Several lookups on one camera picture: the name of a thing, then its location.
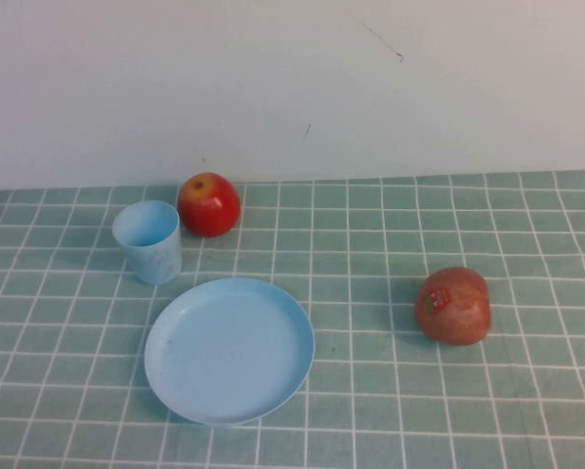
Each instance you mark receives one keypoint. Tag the light blue plastic cup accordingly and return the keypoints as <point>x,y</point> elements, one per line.
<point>150,244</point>

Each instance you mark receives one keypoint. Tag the light blue plastic plate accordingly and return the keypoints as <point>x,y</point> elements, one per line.
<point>228,352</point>

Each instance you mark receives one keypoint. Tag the shiny red yellow apple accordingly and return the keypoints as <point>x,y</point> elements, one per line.
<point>209,210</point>

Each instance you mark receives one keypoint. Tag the dull red apple with sticker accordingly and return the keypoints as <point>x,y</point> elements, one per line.
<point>455,308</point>

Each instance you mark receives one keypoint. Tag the green white checked tablecloth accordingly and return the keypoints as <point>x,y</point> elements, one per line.
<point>419,391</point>

